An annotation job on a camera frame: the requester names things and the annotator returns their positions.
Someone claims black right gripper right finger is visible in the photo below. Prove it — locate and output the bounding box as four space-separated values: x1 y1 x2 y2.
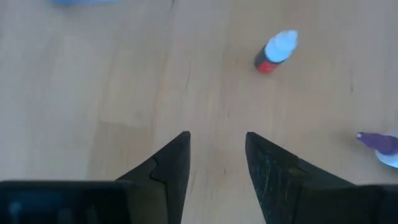
245 132 398 224

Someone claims clear plastic container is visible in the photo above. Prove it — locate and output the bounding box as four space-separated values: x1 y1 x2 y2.
51 0 121 5

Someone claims small red dropper bottle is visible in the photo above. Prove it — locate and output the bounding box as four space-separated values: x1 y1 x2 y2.
254 29 299 75

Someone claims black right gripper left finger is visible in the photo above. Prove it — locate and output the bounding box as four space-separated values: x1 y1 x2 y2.
0 131 191 224

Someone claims violet food coloring bottle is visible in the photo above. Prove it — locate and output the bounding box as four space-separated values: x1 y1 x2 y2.
356 130 398 169

